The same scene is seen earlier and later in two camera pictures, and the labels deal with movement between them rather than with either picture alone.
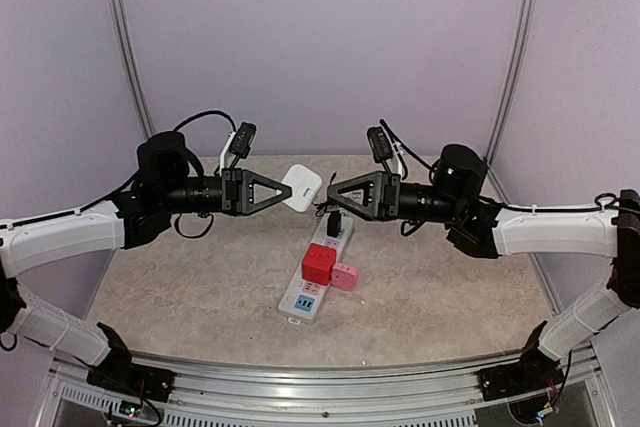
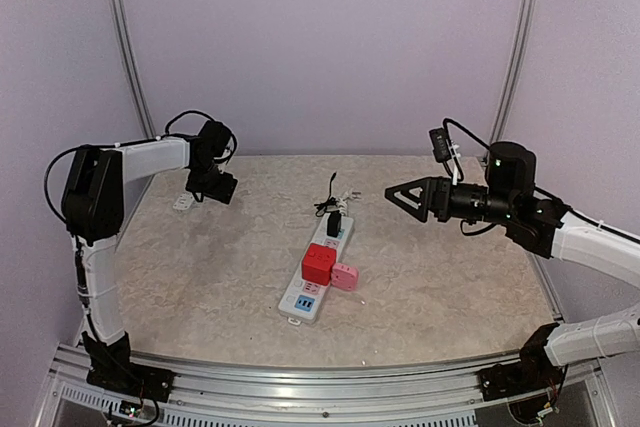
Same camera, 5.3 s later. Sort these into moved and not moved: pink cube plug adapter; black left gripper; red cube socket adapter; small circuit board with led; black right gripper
Moved: black right gripper; black left gripper
Not moved: red cube socket adapter; pink cube plug adapter; small circuit board with led
